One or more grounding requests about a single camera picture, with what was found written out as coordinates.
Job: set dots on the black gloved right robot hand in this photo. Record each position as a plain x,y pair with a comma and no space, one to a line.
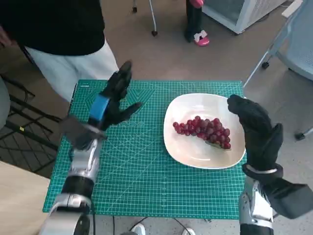
261,147

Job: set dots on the black left robot hand, blue tape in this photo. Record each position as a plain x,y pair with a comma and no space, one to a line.
112,107

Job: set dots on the red toy grape bunch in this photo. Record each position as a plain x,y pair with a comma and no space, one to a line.
207,131

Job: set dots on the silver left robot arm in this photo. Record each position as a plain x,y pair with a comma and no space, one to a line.
78,186

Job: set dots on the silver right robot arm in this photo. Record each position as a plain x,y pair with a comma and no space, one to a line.
256,210

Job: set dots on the white square plate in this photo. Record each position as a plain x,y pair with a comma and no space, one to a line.
195,154

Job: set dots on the green cutting mat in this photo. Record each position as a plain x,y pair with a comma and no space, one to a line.
146,183

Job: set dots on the black thin stand rod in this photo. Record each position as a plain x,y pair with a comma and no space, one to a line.
28,55

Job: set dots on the person standing at table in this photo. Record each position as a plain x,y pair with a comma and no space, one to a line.
49,24

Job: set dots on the grey-blue mesh chair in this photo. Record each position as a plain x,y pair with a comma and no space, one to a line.
300,49

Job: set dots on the white shoe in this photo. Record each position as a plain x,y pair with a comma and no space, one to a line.
138,230
188,232

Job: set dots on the light wooden board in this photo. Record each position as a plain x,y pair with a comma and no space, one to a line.
17,195

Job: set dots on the white cabinet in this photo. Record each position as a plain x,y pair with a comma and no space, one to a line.
247,12

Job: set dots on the white rectangular block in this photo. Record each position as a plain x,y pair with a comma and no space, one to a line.
291,8

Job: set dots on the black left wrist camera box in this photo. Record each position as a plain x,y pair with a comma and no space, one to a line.
78,133

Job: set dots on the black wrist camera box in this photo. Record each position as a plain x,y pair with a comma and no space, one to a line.
293,198
78,133

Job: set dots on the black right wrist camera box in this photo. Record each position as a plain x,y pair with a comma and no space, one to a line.
293,198

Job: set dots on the grey metal wheeled frame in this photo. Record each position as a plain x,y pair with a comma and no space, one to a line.
153,17

